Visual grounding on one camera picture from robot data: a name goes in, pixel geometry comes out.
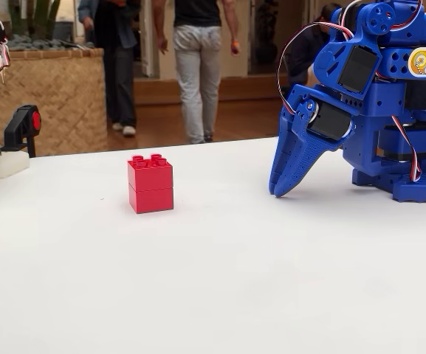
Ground red toy brick block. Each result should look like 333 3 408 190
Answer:
126 153 175 215

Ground crouching person in dark top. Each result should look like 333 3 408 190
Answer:
286 2 343 88

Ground person in light jeans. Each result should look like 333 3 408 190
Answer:
152 0 241 145

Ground person in dark clothes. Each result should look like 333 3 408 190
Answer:
78 0 142 138

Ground woven wicker planter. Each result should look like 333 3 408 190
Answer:
0 47 109 158

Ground grey stones in planter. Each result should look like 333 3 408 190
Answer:
5 34 96 52

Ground black clamp with red knob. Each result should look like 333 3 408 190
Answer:
1 104 43 159

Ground green plant stems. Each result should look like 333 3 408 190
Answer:
7 0 62 40

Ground red white black gripper cable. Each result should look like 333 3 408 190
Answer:
277 20 356 115

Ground red white black base cable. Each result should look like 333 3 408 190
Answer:
389 114 423 184

